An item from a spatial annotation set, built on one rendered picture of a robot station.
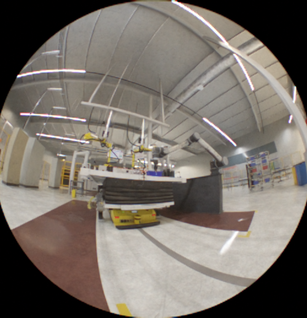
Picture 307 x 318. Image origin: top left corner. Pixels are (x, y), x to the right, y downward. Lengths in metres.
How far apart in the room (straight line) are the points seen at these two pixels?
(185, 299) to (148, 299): 0.18
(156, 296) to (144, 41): 10.25
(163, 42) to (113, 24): 4.10
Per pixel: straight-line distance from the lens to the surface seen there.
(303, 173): 4.60
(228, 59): 8.67
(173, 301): 0.72
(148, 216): 1.88
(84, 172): 1.33
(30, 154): 5.39
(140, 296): 0.74
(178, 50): 10.14
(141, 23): 9.53
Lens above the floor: 0.64
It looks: 17 degrees up
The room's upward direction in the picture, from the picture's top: straight up
